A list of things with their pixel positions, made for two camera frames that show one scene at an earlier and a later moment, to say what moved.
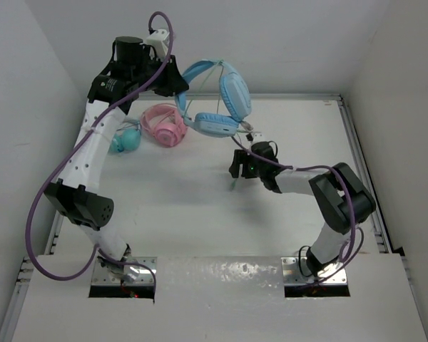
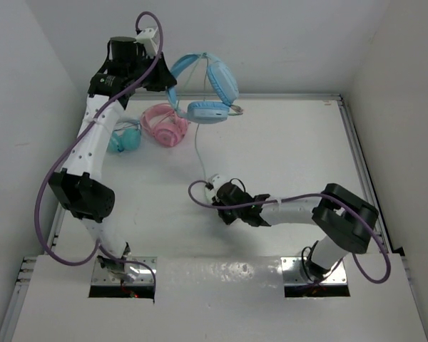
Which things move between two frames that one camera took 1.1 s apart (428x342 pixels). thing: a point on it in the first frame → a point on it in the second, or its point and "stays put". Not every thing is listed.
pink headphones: [163, 123] stays put
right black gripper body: [250, 169] → [230, 215]
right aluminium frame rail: [377, 221] stays put
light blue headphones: [236, 97] → [224, 83]
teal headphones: [128, 140] stays put
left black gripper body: [143, 75] stays put
